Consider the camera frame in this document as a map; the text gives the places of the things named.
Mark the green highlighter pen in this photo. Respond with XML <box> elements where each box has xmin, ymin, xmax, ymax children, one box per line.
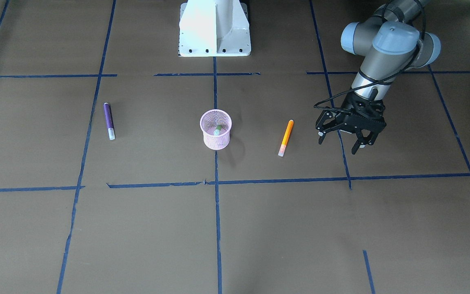
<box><xmin>213</xmin><ymin>125</ymin><xmax>222</xmax><ymax>136</ymax></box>

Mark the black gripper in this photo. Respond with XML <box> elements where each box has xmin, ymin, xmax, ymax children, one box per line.
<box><xmin>315</xmin><ymin>91</ymin><xmax>387</xmax><ymax>155</ymax></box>

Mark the orange highlighter pen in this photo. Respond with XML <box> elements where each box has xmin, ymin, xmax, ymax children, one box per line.
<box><xmin>278</xmin><ymin>120</ymin><xmax>294</xmax><ymax>158</ymax></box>

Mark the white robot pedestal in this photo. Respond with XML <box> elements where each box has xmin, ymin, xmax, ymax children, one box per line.
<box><xmin>178</xmin><ymin>0</ymin><xmax>252</xmax><ymax>57</ymax></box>

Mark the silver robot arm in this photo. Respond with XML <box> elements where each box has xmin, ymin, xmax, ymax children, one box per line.
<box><xmin>315</xmin><ymin>0</ymin><xmax>441</xmax><ymax>154</ymax></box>

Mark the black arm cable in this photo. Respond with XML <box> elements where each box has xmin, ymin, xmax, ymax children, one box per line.
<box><xmin>313</xmin><ymin>0</ymin><xmax>427</xmax><ymax>111</ymax></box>

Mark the pink mesh pen holder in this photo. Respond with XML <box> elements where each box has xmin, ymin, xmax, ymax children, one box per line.
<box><xmin>200</xmin><ymin>109</ymin><xmax>233</xmax><ymax>151</ymax></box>

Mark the purple highlighter pen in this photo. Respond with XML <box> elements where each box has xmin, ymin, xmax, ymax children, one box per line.
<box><xmin>103</xmin><ymin>102</ymin><xmax>116</xmax><ymax>141</ymax></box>

